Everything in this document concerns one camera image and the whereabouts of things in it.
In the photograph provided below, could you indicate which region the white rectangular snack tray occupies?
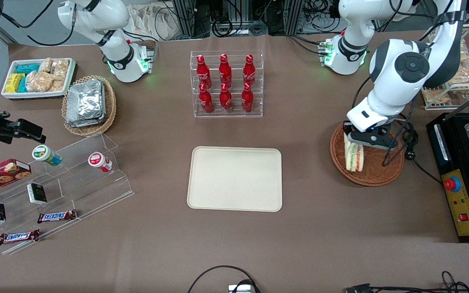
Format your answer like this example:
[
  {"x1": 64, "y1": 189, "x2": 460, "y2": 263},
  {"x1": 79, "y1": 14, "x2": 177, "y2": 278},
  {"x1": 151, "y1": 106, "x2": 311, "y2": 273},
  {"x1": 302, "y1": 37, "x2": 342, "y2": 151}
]
[{"x1": 1, "y1": 58, "x2": 76, "y2": 100}]

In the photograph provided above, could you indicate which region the red cola bottle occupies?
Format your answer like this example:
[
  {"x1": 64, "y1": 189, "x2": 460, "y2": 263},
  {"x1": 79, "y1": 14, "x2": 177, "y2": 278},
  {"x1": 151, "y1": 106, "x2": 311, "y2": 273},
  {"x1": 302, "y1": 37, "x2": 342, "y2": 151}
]
[
  {"x1": 243, "y1": 54, "x2": 256, "y2": 86},
  {"x1": 219, "y1": 54, "x2": 232, "y2": 87},
  {"x1": 199, "y1": 83, "x2": 214, "y2": 114},
  {"x1": 219, "y1": 83, "x2": 233, "y2": 113},
  {"x1": 196, "y1": 55, "x2": 212, "y2": 87},
  {"x1": 241, "y1": 83, "x2": 254, "y2": 113}
]

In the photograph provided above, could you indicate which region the yellow emergency stop control box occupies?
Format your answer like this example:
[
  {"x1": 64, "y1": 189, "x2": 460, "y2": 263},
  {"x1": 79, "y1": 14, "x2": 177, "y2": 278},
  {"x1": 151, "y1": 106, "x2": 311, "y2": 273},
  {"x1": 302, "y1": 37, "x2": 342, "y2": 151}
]
[{"x1": 441, "y1": 169, "x2": 469, "y2": 237}]

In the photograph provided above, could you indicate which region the brown Snickers bar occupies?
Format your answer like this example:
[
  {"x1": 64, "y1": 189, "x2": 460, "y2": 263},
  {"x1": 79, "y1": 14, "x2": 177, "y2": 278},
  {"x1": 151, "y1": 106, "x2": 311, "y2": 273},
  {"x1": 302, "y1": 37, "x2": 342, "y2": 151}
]
[
  {"x1": 0, "y1": 229, "x2": 40, "y2": 245},
  {"x1": 37, "y1": 210, "x2": 77, "y2": 224}
]

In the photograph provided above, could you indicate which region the aluminium frame post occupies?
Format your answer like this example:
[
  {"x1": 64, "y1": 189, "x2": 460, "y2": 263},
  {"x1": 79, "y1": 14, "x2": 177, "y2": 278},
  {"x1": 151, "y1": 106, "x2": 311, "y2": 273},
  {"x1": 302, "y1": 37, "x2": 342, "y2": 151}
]
[
  {"x1": 284, "y1": 0, "x2": 304, "y2": 35},
  {"x1": 173, "y1": 0, "x2": 197, "y2": 38}
]

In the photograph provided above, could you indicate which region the triangular sandwich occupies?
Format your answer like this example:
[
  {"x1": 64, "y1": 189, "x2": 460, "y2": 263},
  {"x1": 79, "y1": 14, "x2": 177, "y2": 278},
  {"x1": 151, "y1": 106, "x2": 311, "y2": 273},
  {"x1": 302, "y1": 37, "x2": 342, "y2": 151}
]
[{"x1": 344, "y1": 133, "x2": 364, "y2": 172}]

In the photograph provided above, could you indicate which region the white wire snack rack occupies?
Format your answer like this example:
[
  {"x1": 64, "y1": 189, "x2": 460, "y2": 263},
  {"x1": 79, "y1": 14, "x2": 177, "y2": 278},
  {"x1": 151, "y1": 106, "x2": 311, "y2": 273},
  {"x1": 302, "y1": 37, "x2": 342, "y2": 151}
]
[{"x1": 421, "y1": 24, "x2": 469, "y2": 111}]

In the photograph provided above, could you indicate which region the black looped cable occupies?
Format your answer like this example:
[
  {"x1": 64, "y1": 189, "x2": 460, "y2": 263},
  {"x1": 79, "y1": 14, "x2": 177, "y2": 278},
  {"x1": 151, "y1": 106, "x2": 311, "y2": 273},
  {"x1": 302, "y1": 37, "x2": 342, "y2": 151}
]
[{"x1": 188, "y1": 265, "x2": 261, "y2": 293}]

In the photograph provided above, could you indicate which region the black cable with connector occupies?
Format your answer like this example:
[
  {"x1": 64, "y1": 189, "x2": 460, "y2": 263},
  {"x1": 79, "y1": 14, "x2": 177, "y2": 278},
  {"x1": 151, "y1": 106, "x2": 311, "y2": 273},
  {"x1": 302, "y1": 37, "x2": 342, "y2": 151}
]
[{"x1": 344, "y1": 271, "x2": 469, "y2": 293}]

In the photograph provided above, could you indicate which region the black cable with plug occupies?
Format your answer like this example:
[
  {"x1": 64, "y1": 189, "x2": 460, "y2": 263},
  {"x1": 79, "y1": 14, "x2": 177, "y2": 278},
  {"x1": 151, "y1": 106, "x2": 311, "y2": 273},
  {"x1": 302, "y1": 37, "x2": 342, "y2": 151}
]
[{"x1": 382, "y1": 96, "x2": 443, "y2": 186}]

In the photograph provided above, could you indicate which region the white cloth bag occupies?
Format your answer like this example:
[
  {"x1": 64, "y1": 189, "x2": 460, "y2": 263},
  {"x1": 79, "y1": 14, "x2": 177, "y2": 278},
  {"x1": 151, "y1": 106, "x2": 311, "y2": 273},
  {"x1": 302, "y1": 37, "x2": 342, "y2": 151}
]
[{"x1": 127, "y1": 3, "x2": 183, "y2": 41}]

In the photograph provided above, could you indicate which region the yellow snack packet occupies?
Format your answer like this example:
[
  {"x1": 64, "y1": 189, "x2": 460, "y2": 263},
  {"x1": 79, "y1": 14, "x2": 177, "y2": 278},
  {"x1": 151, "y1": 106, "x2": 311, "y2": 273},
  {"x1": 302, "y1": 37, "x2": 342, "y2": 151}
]
[{"x1": 5, "y1": 73, "x2": 26, "y2": 94}]

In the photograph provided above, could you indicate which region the silver foil packet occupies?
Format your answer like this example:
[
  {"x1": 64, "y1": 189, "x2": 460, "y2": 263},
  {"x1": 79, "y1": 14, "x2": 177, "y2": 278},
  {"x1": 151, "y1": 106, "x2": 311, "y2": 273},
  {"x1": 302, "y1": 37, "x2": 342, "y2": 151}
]
[
  {"x1": 67, "y1": 80, "x2": 105, "y2": 122},
  {"x1": 66, "y1": 114, "x2": 107, "y2": 128}
]

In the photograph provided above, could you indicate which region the clear acrylic stepped shelf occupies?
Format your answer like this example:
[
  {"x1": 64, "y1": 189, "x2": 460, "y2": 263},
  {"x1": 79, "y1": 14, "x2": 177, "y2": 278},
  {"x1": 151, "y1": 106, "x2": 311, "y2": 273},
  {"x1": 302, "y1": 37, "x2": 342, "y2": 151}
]
[{"x1": 0, "y1": 132, "x2": 135, "y2": 256}]

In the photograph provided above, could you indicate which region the beige plastic tray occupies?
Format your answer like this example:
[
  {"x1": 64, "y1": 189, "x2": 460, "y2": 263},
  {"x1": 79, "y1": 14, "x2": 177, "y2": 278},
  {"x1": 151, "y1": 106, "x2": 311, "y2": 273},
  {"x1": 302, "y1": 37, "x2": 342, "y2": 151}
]
[{"x1": 187, "y1": 146, "x2": 283, "y2": 212}]

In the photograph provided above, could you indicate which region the red lid yogurt cup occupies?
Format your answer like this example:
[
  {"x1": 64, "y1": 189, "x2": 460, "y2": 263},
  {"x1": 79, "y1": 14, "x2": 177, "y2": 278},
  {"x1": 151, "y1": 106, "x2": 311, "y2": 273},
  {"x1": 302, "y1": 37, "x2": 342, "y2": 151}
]
[{"x1": 88, "y1": 152, "x2": 113, "y2": 173}]

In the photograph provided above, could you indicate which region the clear acrylic bottle rack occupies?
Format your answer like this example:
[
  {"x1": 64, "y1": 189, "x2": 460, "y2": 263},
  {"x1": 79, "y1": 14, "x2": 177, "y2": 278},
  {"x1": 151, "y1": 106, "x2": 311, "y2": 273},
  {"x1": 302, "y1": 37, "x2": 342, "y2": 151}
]
[{"x1": 190, "y1": 50, "x2": 264, "y2": 118}]

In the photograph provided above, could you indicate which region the green lid yogurt cup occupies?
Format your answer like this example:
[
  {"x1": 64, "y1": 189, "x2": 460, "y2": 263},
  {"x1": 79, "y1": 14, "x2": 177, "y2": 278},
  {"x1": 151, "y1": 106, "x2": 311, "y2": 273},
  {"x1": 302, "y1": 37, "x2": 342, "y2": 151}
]
[{"x1": 32, "y1": 144, "x2": 62, "y2": 166}]

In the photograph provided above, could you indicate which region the brown round wicker basket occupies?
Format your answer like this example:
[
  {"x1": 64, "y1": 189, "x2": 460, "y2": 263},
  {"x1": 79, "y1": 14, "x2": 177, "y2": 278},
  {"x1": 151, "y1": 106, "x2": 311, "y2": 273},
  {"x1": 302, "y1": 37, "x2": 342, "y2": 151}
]
[{"x1": 330, "y1": 123, "x2": 405, "y2": 187}]

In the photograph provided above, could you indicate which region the tan oval wicker basket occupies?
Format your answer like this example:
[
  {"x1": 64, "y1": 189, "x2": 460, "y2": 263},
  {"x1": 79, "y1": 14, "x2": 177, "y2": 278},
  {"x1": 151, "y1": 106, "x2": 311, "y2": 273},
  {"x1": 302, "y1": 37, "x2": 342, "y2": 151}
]
[{"x1": 61, "y1": 75, "x2": 117, "y2": 137}]

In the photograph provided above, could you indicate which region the black appliance case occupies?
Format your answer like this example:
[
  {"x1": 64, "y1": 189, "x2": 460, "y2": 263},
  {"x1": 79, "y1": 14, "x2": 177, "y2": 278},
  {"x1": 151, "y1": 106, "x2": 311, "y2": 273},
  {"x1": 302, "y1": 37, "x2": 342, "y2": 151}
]
[{"x1": 426, "y1": 112, "x2": 469, "y2": 243}]

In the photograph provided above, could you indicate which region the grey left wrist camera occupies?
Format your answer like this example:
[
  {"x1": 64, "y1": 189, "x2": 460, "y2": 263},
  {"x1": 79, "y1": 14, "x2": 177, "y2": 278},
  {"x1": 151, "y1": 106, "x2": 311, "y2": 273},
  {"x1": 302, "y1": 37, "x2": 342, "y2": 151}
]
[{"x1": 347, "y1": 126, "x2": 399, "y2": 150}]

